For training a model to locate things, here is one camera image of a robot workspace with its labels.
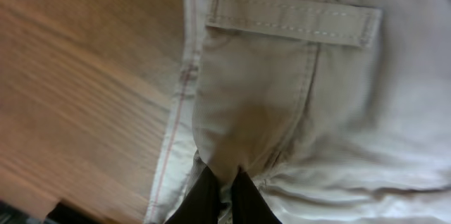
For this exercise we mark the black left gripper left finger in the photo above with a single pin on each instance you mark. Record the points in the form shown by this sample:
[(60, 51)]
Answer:
[(202, 204)]

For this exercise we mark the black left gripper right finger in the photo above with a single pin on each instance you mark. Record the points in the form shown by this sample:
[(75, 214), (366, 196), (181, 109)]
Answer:
[(248, 205)]

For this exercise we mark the beige cargo shorts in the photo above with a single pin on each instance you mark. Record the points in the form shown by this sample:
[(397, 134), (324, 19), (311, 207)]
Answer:
[(338, 110)]

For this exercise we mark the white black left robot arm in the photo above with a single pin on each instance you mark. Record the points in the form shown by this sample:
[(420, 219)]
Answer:
[(61, 214)]

